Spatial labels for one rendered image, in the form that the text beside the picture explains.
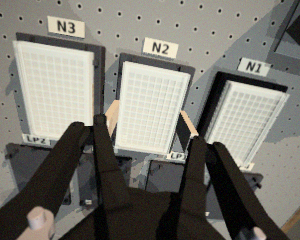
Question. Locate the grey perforated base plate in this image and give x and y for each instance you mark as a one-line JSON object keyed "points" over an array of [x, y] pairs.
{"points": [[212, 36]]}

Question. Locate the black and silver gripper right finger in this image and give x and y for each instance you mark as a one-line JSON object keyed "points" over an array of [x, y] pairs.
{"points": [[244, 216]]}

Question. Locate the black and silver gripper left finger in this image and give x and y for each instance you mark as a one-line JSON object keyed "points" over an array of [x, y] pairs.
{"points": [[30, 214]]}

